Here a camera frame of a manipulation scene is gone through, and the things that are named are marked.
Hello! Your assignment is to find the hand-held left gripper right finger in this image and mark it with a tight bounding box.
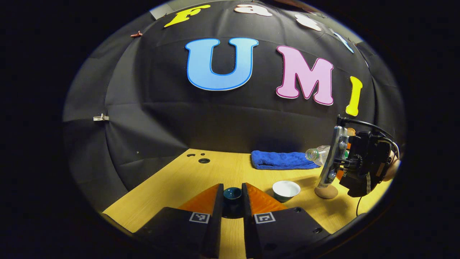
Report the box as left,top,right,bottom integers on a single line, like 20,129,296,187
241,182,331,259

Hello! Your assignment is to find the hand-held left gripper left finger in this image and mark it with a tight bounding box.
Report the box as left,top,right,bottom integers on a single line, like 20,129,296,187
133,183,224,259

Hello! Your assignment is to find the clear plastic water bottle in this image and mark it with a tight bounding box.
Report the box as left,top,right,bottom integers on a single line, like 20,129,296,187
305,145,333,167

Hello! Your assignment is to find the round brown coaster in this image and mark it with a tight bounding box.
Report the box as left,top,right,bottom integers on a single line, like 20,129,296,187
314,184,339,199

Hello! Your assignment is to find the teal teacup lid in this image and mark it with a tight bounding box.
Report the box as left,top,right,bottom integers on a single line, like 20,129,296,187
222,187,243,219

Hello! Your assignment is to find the white teacup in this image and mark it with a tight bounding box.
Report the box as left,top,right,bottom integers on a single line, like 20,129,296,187
272,180,301,203

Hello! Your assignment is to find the blue folded towel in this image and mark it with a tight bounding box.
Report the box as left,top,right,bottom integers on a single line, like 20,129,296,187
250,150,321,170

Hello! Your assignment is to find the black backdrop cloth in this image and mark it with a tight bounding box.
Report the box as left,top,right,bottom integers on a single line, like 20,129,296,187
62,0,406,213

